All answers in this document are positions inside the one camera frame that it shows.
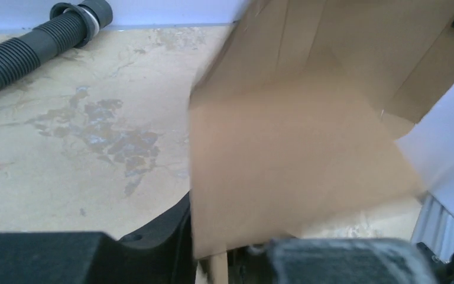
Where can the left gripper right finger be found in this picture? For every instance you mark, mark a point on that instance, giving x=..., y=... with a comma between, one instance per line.
x=337, y=260

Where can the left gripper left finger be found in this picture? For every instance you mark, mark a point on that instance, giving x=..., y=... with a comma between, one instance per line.
x=158, y=252

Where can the brown cardboard box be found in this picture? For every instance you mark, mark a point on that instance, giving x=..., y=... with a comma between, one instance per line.
x=297, y=119

